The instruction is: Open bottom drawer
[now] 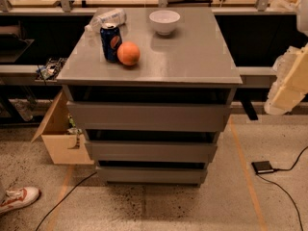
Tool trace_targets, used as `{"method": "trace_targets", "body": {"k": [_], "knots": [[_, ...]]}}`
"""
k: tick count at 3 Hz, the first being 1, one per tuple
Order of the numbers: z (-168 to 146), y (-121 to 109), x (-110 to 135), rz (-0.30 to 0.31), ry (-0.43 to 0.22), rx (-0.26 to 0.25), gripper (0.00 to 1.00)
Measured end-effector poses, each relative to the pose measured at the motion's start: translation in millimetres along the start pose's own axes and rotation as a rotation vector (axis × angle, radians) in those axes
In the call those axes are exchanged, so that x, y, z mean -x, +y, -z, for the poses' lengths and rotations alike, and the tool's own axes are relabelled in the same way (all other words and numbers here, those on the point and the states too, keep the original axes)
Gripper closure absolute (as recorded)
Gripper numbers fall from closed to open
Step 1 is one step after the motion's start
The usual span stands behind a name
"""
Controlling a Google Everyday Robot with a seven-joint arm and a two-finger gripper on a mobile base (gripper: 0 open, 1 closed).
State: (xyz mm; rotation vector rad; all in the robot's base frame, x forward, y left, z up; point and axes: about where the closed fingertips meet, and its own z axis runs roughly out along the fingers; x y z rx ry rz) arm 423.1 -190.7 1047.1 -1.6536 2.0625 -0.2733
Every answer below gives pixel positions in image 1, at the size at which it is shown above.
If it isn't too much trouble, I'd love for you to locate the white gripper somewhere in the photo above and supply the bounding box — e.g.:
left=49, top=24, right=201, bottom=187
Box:
left=264, top=45, right=308, bottom=116

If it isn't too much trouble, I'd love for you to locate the grey bottom drawer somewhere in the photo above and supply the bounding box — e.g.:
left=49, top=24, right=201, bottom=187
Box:
left=96, top=167, right=207, bottom=185

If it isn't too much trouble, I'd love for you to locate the grey drawer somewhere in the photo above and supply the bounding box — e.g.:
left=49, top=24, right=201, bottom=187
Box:
left=96, top=167, right=207, bottom=185
left=85, top=141, right=217, bottom=163
left=67, top=101, right=230, bottom=132

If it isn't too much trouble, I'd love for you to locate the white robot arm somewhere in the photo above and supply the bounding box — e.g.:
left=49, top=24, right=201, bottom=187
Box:
left=264, top=0, right=308, bottom=116

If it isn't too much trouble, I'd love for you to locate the grey drawer cabinet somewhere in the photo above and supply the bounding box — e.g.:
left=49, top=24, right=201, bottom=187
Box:
left=57, top=7, right=242, bottom=170

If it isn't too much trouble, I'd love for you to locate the grey middle drawer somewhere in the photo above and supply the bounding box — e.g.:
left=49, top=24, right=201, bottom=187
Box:
left=85, top=141, right=217, bottom=163

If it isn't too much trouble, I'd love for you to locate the grey top drawer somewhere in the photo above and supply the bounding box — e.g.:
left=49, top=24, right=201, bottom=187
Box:
left=67, top=101, right=230, bottom=132

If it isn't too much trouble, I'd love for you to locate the black foot pedal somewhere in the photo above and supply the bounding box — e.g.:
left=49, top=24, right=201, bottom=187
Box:
left=251, top=161, right=274, bottom=174

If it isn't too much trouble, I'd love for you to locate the white ceramic bowl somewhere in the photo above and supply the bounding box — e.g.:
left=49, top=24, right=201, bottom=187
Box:
left=149, top=10, right=181, bottom=36

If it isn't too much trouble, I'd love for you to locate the orange fruit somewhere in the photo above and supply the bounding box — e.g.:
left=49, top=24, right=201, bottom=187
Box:
left=117, top=41, right=141, bottom=66

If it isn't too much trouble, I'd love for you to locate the blue pepsi can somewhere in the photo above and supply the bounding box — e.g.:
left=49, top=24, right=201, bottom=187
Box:
left=100, top=23, right=122, bottom=63

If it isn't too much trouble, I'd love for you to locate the clear plastic water bottle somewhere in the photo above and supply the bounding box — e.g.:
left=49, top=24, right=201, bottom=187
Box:
left=85, top=9, right=127, bottom=33

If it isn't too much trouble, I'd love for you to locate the cardboard box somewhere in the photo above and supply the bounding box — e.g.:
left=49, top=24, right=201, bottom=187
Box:
left=32, top=90, right=93, bottom=165

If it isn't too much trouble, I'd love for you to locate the clutter tray on shelf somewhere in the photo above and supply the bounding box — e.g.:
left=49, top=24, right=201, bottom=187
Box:
left=36, top=58, right=66, bottom=82

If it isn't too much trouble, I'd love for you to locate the white red sneaker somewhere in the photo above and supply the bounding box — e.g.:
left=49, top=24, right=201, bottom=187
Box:
left=0, top=187, right=40, bottom=215

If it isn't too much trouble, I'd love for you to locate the black pedal cable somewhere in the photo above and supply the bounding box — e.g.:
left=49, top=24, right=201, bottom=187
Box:
left=256, top=145, right=308, bottom=231

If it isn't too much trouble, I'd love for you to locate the black floor cable left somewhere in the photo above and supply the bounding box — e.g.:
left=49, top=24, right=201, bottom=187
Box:
left=34, top=171, right=98, bottom=231

